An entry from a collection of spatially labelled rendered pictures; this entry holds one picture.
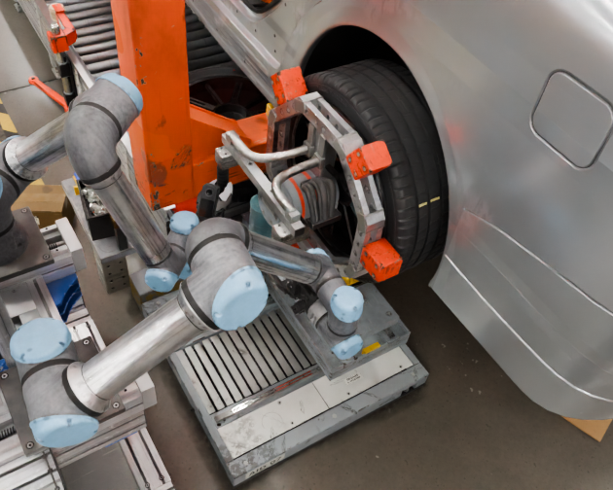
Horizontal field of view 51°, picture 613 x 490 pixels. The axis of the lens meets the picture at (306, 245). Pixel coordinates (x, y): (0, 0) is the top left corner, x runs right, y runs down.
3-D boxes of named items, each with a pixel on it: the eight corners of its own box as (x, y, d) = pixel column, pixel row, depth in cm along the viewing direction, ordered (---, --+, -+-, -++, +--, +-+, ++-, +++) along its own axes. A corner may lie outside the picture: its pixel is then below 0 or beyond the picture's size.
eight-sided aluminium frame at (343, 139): (363, 303, 202) (399, 175, 161) (345, 311, 199) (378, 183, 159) (277, 192, 231) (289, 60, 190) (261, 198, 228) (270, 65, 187)
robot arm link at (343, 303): (319, 278, 152) (313, 306, 160) (342, 315, 146) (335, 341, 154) (348, 268, 155) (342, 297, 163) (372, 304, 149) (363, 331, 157)
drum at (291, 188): (338, 216, 198) (343, 183, 187) (277, 239, 189) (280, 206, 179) (313, 188, 205) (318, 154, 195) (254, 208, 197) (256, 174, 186)
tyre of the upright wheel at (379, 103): (431, 297, 215) (497, 147, 165) (374, 325, 205) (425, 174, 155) (326, 171, 248) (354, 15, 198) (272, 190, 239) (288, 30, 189)
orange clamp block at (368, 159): (378, 172, 172) (394, 163, 164) (353, 181, 169) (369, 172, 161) (368, 148, 172) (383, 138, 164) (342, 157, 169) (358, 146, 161)
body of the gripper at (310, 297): (307, 257, 170) (333, 289, 164) (305, 277, 176) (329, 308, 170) (282, 266, 167) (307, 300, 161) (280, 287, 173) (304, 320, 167)
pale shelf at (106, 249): (148, 248, 229) (148, 242, 227) (101, 264, 222) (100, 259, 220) (105, 173, 251) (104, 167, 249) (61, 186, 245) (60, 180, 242)
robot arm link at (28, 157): (-36, 177, 165) (90, 95, 134) (-3, 141, 175) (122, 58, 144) (2, 209, 171) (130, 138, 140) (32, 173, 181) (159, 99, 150)
